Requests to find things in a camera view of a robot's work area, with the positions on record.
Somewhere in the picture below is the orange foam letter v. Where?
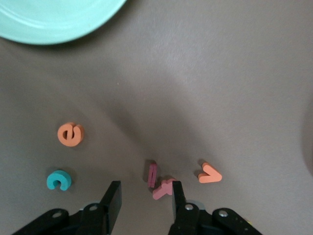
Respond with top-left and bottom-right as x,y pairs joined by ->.
197,162 -> 223,184

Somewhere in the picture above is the pink foam letter f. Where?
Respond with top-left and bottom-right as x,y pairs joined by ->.
152,177 -> 177,201

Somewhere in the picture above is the orange foam letter e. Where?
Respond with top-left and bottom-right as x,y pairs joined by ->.
57,122 -> 85,147

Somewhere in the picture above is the light green plate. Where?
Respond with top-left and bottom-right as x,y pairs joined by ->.
0,0 -> 128,46

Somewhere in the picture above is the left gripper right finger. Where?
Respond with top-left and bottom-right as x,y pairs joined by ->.
168,181 -> 216,235

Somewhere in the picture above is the brown paper table cover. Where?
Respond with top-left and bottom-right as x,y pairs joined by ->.
0,0 -> 313,235

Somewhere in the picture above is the dark pink foam letter l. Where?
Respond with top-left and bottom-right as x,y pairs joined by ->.
147,163 -> 157,188

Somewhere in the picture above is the teal foam letter c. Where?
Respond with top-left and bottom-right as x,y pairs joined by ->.
46,170 -> 72,191

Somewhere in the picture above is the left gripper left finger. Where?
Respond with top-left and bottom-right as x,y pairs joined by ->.
69,181 -> 122,235

